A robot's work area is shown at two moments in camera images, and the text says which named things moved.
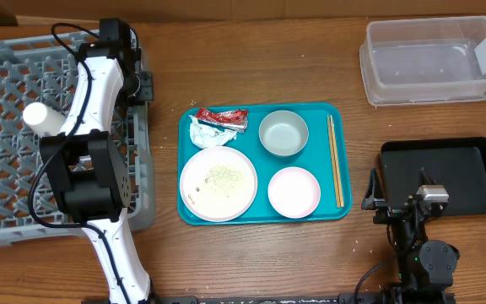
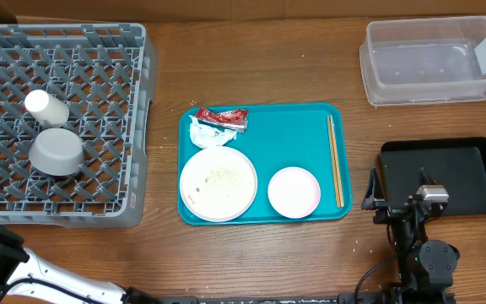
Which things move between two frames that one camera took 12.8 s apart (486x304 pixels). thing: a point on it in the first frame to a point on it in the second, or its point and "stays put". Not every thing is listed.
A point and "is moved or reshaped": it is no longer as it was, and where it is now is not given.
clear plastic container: (424, 60) stays put
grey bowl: (283, 133) is moved or reshaped
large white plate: (218, 184) stays put
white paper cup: (43, 120) to (45, 109)
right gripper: (396, 206) stays put
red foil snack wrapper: (237, 118) stays put
